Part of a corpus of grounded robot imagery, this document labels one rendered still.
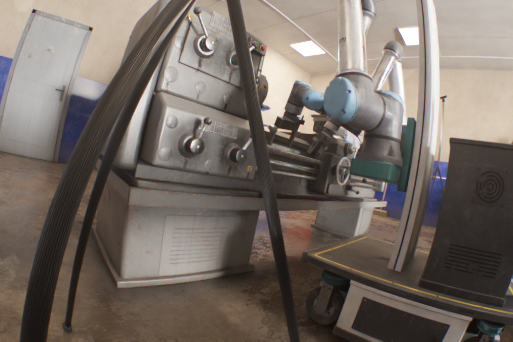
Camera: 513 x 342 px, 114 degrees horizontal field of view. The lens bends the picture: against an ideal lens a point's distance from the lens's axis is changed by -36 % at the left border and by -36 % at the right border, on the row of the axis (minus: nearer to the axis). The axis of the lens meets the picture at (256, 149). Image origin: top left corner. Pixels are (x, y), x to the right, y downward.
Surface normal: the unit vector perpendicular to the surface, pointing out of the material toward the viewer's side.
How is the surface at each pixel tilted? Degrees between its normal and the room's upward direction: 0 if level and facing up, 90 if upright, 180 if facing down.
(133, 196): 90
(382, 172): 90
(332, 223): 90
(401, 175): 90
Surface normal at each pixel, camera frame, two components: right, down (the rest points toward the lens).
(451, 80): -0.70, -0.18
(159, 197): 0.69, 0.11
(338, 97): -0.92, -0.11
